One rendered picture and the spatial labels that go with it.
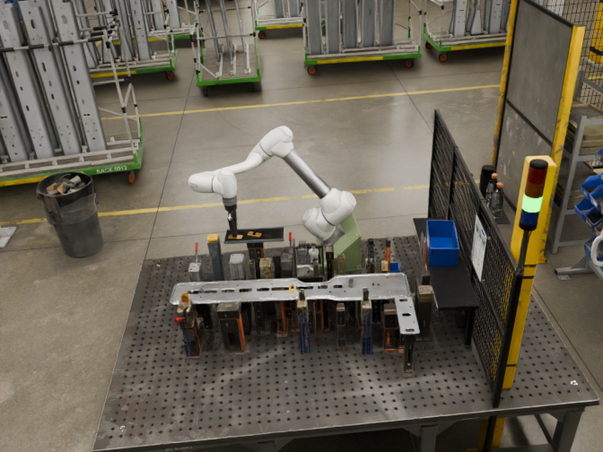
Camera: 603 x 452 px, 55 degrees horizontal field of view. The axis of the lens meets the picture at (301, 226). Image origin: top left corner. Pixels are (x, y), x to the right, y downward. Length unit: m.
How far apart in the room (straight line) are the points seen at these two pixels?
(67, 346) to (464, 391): 3.05
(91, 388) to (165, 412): 1.35
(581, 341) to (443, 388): 1.75
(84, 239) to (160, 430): 2.95
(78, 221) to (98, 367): 1.57
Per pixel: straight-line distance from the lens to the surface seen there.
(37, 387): 4.71
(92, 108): 7.07
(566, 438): 3.64
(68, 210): 5.57
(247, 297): 3.34
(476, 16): 10.77
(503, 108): 5.91
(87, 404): 4.43
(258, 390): 3.24
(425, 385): 3.25
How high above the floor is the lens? 3.11
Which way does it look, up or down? 33 degrees down
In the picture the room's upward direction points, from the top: 4 degrees counter-clockwise
